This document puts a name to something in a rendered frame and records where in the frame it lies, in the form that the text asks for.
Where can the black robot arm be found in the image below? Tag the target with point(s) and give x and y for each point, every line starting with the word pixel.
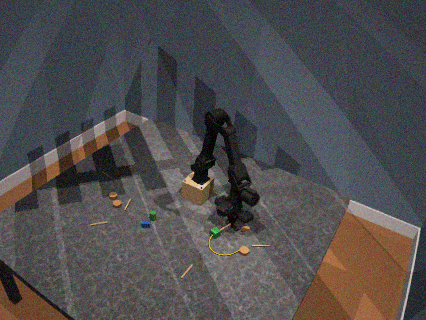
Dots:
pixel 237 171

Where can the green block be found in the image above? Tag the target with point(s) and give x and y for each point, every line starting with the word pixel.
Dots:
pixel 216 232

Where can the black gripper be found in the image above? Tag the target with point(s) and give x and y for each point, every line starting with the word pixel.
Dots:
pixel 244 217

